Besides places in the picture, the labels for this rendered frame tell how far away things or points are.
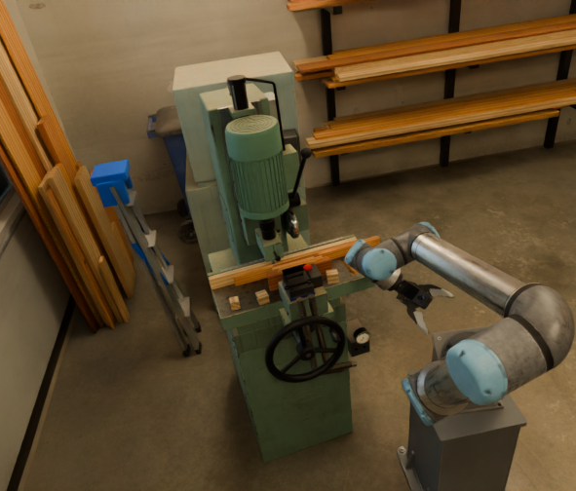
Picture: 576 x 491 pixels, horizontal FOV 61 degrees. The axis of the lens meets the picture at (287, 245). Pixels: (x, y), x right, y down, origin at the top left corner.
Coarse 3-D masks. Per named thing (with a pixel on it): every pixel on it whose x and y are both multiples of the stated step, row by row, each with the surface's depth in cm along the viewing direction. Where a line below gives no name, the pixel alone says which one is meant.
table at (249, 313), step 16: (224, 288) 186; (240, 288) 185; (256, 288) 184; (336, 288) 181; (352, 288) 184; (224, 304) 178; (240, 304) 177; (256, 304) 176; (272, 304) 176; (224, 320) 173; (240, 320) 175; (256, 320) 177; (288, 320) 172
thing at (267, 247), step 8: (256, 232) 185; (256, 240) 189; (264, 240) 180; (272, 240) 179; (280, 240) 178; (264, 248) 176; (272, 248) 177; (280, 248) 178; (264, 256) 180; (272, 256) 179; (280, 256) 180
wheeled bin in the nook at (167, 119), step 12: (168, 108) 359; (156, 120) 348; (168, 120) 337; (156, 132) 328; (168, 132) 326; (180, 132) 328; (168, 144) 335; (180, 144) 336; (180, 156) 341; (180, 168) 347; (180, 180) 353; (180, 204) 405; (180, 228) 372; (192, 228) 374; (192, 240) 380
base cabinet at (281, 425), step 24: (312, 336) 190; (240, 360) 185; (264, 360) 189; (288, 360) 193; (264, 384) 196; (288, 384) 200; (312, 384) 204; (336, 384) 209; (264, 408) 203; (288, 408) 208; (312, 408) 212; (336, 408) 218; (264, 432) 212; (288, 432) 216; (312, 432) 222; (336, 432) 227; (264, 456) 221
